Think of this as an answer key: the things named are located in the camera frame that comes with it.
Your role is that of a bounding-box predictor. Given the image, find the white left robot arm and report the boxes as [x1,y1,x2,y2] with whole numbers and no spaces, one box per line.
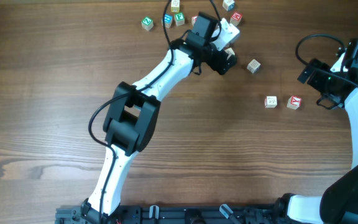
[81,12,240,223]

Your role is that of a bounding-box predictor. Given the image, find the red M letter block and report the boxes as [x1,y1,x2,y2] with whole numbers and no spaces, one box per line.
[230,12,242,26]

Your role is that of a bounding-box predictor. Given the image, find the green Z letter block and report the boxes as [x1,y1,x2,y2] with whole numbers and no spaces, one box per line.
[141,16,154,31]

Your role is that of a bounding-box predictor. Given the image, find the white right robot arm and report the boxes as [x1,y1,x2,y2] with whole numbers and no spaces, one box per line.
[270,38,358,223]

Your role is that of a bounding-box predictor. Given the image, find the blue letter block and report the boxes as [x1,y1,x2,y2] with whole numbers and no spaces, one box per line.
[162,14,173,28]

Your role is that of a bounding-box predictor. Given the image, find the blue white corner block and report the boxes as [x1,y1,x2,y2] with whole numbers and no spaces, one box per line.
[223,0,235,11]

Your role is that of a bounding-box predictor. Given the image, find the plain B letter block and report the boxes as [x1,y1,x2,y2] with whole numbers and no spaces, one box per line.
[247,59,261,73]

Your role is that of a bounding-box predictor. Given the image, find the green F letter block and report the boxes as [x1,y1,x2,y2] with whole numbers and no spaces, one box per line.
[174,12,185,26]

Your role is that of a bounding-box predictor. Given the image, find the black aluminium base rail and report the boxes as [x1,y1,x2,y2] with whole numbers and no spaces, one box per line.
[55,204,296,224]

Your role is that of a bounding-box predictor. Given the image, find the green edged plain block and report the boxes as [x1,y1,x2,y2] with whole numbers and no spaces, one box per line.
[224,48,236,60]

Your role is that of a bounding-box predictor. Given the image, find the yellow letter block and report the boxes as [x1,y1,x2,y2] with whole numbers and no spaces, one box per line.
[170,0,180,12]

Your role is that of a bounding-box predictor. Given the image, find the red Y letter block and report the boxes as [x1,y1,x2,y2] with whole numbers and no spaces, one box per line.
[287,96,302,110]

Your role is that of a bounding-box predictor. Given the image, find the plain wooden picture block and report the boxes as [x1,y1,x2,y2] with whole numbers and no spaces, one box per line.
[264,96,278,108]

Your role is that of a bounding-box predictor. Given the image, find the red 6 number block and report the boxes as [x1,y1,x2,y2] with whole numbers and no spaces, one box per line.
[191,16,197,25]

